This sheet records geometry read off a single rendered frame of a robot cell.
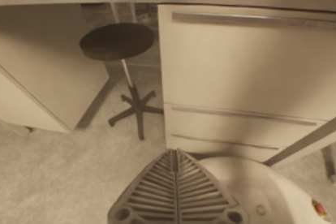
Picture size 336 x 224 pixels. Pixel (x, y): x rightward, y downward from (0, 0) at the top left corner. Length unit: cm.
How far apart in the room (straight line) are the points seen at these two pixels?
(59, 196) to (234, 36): 110
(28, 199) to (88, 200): 37
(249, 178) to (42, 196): 109
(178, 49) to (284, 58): 22
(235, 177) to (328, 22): 46
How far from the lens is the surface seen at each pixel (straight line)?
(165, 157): 16
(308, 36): 36
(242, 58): 34
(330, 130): 65
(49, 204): 110
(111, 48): 63
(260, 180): 62
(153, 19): 262
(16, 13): 81
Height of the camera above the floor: 87
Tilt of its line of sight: 51 degrees down
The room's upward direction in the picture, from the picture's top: 2 degrees counter-clockwise
